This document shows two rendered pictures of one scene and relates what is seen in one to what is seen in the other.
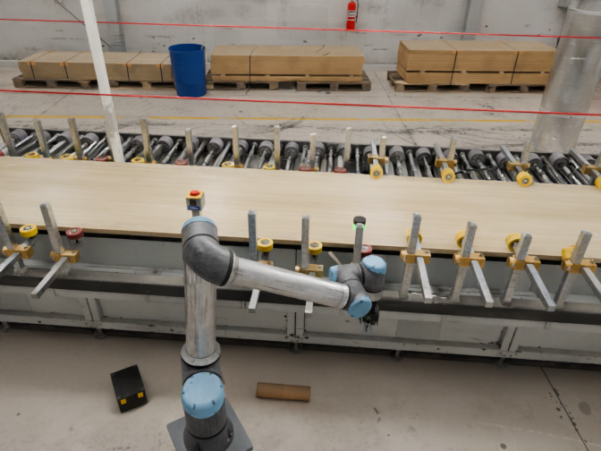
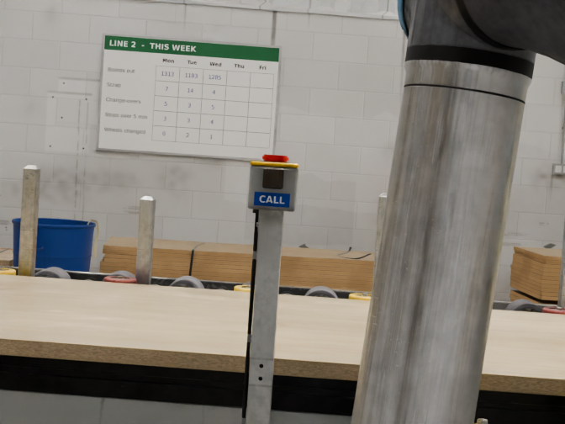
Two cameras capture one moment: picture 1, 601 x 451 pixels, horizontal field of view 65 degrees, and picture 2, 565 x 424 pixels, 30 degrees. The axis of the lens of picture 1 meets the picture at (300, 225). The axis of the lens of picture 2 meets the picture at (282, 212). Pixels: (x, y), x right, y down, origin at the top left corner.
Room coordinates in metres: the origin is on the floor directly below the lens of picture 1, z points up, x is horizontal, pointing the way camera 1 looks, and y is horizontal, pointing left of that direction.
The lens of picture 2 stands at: (0.32, 0.54, 1.23)
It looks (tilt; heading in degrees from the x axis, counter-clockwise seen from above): 3 degrees down; 358
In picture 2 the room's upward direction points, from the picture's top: 4 degrees clockwise
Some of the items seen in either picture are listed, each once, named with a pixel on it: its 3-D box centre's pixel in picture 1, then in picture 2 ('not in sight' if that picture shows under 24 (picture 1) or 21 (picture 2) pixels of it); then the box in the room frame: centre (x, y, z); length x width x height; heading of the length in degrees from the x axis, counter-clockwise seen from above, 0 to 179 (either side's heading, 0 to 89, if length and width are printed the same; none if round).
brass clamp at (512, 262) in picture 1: (522, 262); not in sight; (1.78, -1.04, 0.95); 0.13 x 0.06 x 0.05; 86
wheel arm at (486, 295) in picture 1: (475, 268); not in sight; (1.73, -0.81, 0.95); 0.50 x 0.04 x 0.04; 176
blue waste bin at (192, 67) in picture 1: (190, 70); (53, 272); (7.36, 1.74, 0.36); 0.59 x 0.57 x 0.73; 1
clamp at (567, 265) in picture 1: (578, 266); not in sight; (1.76, -1.29, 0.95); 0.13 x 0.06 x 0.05; 86
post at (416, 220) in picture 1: (410, 257); not in sight; (1.82, -0.52, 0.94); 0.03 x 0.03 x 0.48; 86
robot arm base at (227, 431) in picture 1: (207, 427); not in sight; (1.10, 0.34, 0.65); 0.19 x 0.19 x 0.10
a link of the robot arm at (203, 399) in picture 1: (204, 402); not in sight; (1.10, 0.34, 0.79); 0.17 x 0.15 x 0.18; 14
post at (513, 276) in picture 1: (513, 275); not in sight; (1.78, -1.02, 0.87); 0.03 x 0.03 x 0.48; 86
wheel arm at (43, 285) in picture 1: (58, 268); not in sight; (1.84, 1.19, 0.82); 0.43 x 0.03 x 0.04; 176
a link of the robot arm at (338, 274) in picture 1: (346, 277); not in sight; (1.40, -0.18, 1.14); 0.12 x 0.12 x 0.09; 14
